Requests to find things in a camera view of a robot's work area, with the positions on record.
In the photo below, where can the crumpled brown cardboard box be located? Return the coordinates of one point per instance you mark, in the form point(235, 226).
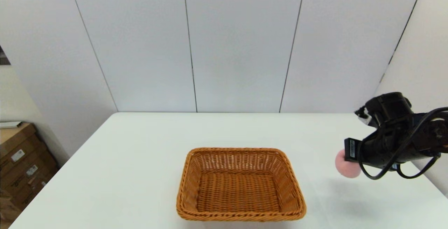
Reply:
point(8, 206)

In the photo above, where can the pink peach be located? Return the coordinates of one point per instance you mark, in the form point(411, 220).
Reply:
point(344, 169)

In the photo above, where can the orange woven wicker basket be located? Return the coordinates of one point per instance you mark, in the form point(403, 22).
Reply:
point(241, 190)

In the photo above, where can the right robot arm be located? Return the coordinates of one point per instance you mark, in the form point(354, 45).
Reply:
point(437, 136)

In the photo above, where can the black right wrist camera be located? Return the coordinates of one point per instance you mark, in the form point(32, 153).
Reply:
point(388, 108)

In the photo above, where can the small white flat device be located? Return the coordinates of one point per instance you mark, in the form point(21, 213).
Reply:
point(9, 124)

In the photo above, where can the dark wall fixture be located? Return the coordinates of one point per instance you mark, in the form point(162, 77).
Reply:
point(3, 57)

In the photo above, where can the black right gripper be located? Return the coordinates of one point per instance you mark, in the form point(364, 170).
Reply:
point(381, 150)

